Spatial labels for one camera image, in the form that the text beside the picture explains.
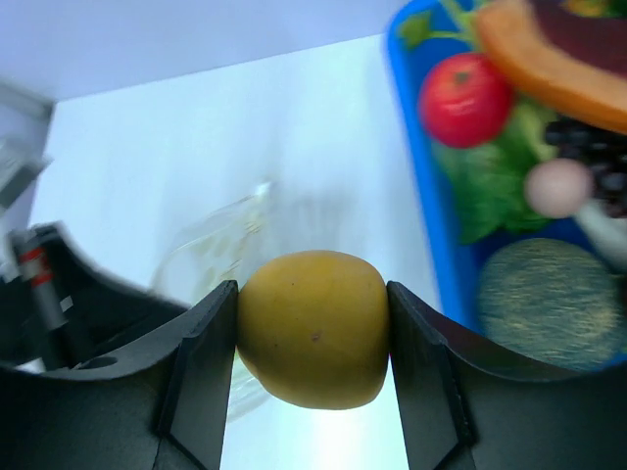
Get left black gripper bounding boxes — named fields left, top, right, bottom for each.
left=1, top=224, right=186, bottom=371

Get netted green melon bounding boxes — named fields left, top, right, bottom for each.
left=477, top=238, right=626, bottom=371

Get clear dotted zip bag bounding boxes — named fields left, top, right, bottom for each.
left=149, top=180, right=275, bottom=425

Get blue plastic bin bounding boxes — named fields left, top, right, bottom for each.
left=384, top=0, right=627, bottom=334

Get pale pink egg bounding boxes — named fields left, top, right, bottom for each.
left=524, top=158, right=594, bottom=219

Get yellow lemon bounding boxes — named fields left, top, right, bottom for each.
left=237, top=251, right=391, bottom=410

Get red apple rear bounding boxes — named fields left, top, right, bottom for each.
left=417, top=52, right=515, bottom=149

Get green leafy herbs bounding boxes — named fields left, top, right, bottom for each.
left=396, top=0, right=484, bottom=51

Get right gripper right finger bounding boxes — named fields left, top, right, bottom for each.
left=387, top=282, right=626, bottom=469

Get left aluminium frame post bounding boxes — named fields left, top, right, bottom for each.
left=1, top=78, right=54, bottom=212

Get green lettuce leaf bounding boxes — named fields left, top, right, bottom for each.
left=432, top=98, right=556, bottom=245

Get dark purple grapes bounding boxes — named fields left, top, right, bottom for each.
left=544, top=116, right=626, bottom=218

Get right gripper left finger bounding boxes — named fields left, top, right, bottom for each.
left=1, top=281, right=238, bottom=469

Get orange papaya slice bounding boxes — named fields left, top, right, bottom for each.
left=473, top=1, right=626, bottom=134

